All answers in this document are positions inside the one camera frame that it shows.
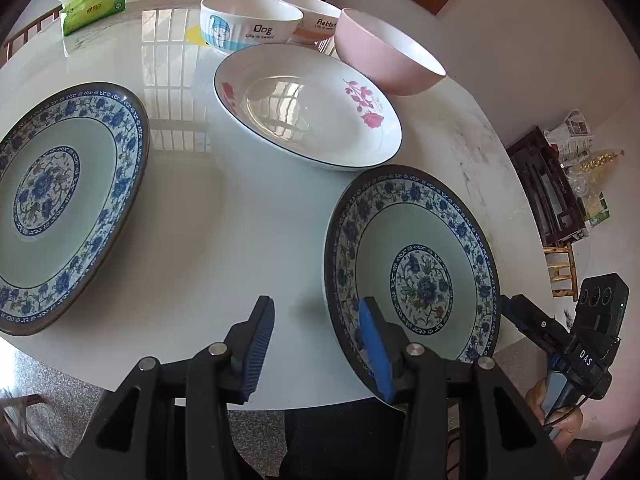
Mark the small yellow wooden stool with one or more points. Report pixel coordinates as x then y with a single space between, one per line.
562 271

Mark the white dog cartoon bowl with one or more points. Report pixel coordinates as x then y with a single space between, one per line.
233 25

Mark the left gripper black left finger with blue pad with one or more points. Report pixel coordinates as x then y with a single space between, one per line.
226 372

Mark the white rabbit cartoon bowl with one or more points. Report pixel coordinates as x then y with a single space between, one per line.
318 23

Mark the newspaper clutter pile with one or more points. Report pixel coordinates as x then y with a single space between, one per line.
585 168

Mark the white plate pink flowers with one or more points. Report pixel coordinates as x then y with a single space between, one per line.
309 105

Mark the pink bowl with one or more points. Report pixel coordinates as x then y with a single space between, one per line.
395 62

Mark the person's hand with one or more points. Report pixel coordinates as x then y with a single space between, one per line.
570 421

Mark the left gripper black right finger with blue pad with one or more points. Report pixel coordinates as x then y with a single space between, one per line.
410 374

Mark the dark wooden cabinet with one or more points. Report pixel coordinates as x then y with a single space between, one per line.
558 213

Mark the yellow round table sticker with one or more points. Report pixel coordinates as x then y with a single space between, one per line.
194 36

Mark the blue floral plate dark rim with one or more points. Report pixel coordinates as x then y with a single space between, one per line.
71 169

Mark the light wooden chair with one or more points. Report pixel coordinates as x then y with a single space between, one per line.
22 37

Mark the green tissue pack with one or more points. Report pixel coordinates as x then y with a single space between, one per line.
77 14

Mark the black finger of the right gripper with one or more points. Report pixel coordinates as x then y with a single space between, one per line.
534 324

